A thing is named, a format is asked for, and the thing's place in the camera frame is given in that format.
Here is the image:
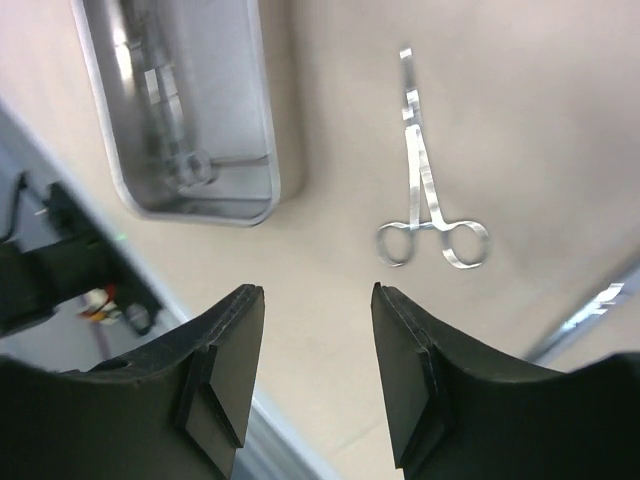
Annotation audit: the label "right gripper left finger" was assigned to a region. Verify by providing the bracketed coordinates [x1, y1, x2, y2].
[1, 284, 265, 479]

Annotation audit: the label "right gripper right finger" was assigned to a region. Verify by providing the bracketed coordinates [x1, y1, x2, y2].
[371, 284, 639, 479]

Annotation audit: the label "steel surgical scissors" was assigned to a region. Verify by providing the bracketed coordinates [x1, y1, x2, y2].
[524, 282, 625, 364]

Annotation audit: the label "steel instrument tray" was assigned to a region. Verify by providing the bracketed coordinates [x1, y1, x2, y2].
[72, 1, 282, 227]

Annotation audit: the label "beige surgical wrap cloth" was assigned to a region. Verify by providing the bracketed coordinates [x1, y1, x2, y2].
[1, 1, 639, 479]

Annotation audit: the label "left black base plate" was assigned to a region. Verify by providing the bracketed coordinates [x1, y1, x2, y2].
[1, 173, 162, 337]

